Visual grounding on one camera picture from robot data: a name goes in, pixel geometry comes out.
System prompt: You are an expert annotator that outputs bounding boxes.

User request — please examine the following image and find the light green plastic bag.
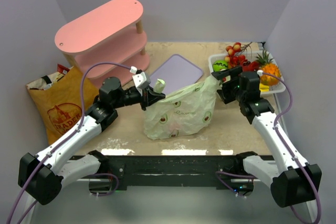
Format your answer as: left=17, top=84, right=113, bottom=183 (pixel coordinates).
left=144, top=76, right=219, bottom=140

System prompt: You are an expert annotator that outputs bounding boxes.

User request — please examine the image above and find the brown Trader Joe's bag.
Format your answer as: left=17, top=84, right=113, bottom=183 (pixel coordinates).
left=26, top=67, right=82, bottom=145

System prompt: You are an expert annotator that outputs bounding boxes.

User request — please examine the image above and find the red Chuba chips bag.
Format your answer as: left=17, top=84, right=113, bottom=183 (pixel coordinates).
left=57, top=64, right=70, bottom=76

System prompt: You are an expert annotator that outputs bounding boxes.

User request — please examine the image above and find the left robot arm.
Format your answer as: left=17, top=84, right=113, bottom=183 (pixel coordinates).
left=18, top=72, right=165, bottom=205

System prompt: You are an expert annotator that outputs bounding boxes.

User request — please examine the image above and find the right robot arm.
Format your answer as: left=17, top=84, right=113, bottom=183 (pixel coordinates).
left=211, top=66, right=322, bottom=208

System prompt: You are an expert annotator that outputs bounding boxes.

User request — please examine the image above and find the red toy lobster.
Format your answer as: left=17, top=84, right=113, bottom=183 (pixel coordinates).
left=229, top=61, right=259, bottom=72

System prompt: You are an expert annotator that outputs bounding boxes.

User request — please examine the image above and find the green toy watermelon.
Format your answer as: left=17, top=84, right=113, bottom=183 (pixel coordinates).
left=212, top=60, right=228, bottom=72

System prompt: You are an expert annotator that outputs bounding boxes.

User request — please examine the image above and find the red yellow berry sprig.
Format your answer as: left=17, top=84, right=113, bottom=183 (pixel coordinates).
left=224, top=42, right=252, bottom=66

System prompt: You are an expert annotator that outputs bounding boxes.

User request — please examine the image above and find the toy pineapple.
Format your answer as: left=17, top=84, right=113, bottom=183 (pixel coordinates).
left=256, top=50, right=281, bottom=86

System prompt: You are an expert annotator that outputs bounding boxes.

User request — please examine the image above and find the upper yellow toy banana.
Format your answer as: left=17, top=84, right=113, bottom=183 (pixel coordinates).
left=259, top=83, right=270, bottom=92

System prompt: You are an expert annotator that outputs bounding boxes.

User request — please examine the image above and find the lavender tray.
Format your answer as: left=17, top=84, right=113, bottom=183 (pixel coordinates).
left=150, top=54, right=204, bottom=95

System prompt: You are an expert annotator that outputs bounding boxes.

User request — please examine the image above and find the white plastic basket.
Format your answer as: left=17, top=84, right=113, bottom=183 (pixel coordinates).
left=208, top=50, right=286, bottom=97

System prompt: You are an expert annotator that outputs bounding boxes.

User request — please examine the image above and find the pink two-tier shelf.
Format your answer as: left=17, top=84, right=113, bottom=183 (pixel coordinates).
left=55, top=0, right=150, bottom=88

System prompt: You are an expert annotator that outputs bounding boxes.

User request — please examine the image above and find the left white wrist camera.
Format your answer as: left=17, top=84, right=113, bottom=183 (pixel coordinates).
left=130, top=66, right=151, bottom=95

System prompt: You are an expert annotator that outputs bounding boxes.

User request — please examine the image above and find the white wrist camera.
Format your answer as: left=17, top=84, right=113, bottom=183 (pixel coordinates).
left=257, top=70, right=264, bottom=77
left=130, top=66, right=151, bottom=95

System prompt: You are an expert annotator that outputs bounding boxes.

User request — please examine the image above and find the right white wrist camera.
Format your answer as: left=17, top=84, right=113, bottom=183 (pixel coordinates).
left=257, top=70, right=264, bottom=77

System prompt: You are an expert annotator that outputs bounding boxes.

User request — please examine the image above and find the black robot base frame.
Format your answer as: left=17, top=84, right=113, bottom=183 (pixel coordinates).
left=78, top=149, right=265, bottom=196

